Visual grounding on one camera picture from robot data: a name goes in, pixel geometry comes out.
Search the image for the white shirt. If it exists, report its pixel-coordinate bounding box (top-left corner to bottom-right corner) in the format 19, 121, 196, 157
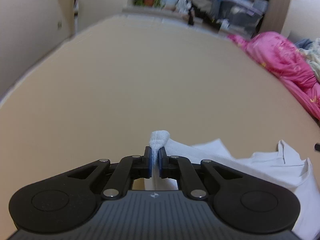
145, 131, 319, 239

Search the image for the wooden wardrobe panel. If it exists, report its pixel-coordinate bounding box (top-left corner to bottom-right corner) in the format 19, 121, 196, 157
259, 0, 291, 37

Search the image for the beige bed mattress cover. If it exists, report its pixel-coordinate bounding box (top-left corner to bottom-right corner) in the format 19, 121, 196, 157
1, 16, 319, 239

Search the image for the wall socket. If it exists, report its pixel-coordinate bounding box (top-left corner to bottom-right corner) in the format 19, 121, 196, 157
57, 21, 62, 29

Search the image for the clear plastic storage bin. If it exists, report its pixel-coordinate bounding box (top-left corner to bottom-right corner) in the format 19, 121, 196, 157
218, 0, 268, 39

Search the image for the pink quilt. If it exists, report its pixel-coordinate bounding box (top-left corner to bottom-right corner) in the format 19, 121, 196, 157
228, 31, 319, 120

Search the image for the floral cream blanket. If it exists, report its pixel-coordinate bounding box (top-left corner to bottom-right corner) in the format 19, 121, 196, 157
299, 38, 320, 81

